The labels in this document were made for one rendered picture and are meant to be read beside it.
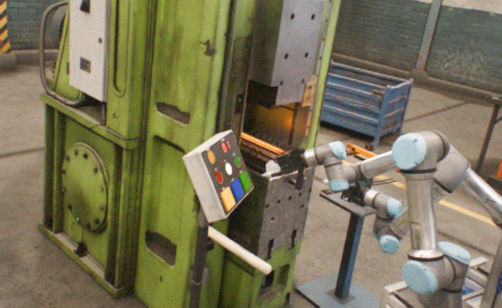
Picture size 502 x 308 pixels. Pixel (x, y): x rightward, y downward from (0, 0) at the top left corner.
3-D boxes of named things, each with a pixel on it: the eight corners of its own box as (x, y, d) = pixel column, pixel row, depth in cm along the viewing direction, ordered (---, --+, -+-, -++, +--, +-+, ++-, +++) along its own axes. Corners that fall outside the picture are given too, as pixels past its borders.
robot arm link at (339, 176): (359, 186, 213) (352, 159, 214) (340, 190, 206) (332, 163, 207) (345, 190, 219) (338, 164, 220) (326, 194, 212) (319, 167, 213)
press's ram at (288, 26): (321, 81, 274) (336, 0, 261) (271, 87, 247) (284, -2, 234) (262, 62, 300) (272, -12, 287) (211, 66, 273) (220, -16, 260)
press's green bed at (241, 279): (289, 309, 315) (302, 238, 300) (245, 335, 289) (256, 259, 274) (226, 264, 350) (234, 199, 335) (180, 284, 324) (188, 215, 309)
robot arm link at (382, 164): (456, 123, 190) (355, 160, 227) (438, 125, 183) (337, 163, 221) (468, 154, 188) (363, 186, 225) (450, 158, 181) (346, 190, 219)
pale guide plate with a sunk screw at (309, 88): (312, 105, 296) (317, 75, 290) (302, 106, 290) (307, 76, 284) (309, 104, 297) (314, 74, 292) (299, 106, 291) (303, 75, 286)
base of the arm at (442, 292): (470, 310, 196) (477, 287, 193) (443, 321, 188) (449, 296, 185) (435, 286, 208) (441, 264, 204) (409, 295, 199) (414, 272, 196)
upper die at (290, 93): (301, 101, 267) (304, 82, 264) (275, 105, 253) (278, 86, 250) (243, 80, 294) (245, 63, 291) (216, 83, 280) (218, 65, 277)
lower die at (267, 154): (290, 166, 279) (293, 151, 276) (264, 173, 265) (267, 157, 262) (235, 140, 306) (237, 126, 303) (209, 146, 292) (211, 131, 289)
